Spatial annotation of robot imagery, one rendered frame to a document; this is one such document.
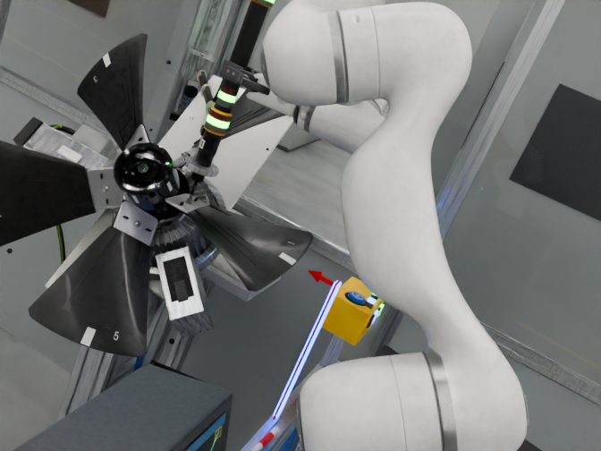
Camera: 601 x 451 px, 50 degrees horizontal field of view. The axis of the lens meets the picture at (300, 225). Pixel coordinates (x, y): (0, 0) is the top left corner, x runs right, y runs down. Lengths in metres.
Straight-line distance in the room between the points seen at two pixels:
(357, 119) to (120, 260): 0.53
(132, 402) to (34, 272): 1.99
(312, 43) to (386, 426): 0.39
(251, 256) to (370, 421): 0.64
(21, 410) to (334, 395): 1.98
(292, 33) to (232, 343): 1.63
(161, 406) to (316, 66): 0.38
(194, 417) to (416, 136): 0.35
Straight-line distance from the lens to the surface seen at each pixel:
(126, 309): 1.30
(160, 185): 1.30
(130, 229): 1.34
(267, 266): 1.22
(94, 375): 1.72
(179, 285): 1.37
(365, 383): 0.66
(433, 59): 0.70
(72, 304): 1.27
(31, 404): 2.58
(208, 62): 1.85
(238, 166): 1.62
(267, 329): 2.15
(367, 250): 0.66
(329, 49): 0.70
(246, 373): 2.24
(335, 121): 1.15
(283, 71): 0.70
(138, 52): 1.51
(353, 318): 1.49
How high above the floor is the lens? 1.65
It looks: 18 degrees down
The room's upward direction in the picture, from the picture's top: 23 degrees clockwise
